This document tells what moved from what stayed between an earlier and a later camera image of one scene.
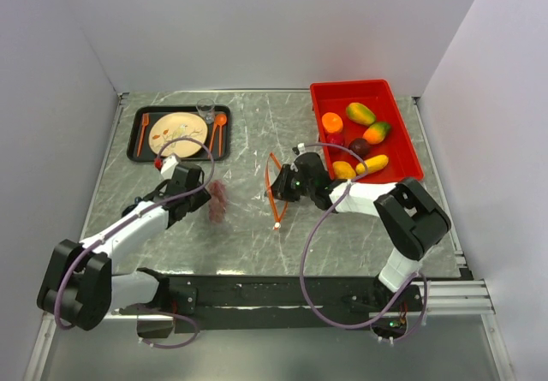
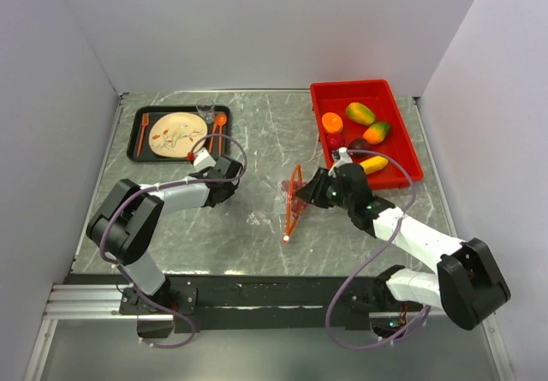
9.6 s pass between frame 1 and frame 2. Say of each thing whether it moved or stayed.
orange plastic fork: stayed
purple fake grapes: moved
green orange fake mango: stayed
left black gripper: moved
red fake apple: stayed
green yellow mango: stayed
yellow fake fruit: stayed
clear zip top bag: moved
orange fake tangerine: stayed
